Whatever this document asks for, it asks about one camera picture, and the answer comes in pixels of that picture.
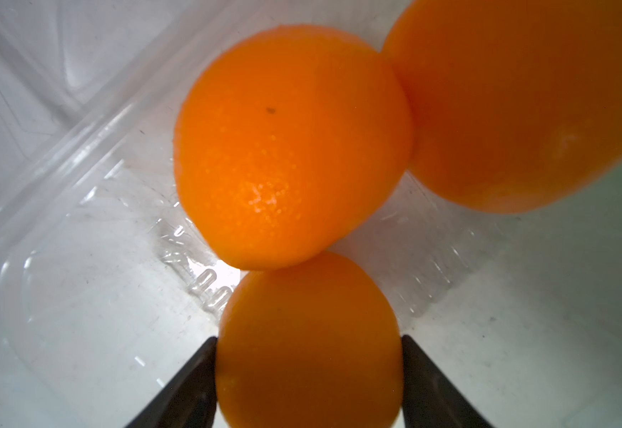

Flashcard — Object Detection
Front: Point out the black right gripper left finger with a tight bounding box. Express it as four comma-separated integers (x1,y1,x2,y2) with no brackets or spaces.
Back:
127,336,218,428

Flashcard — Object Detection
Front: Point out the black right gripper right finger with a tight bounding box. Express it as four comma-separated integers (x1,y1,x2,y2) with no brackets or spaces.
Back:
401,335,493,428

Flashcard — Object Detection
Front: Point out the orange clamshell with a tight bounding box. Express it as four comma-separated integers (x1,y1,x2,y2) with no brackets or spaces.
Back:
173,24,414,270
216,252,404,427

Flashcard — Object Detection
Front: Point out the orange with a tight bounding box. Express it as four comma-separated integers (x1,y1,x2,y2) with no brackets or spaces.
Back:
382,1,622,214

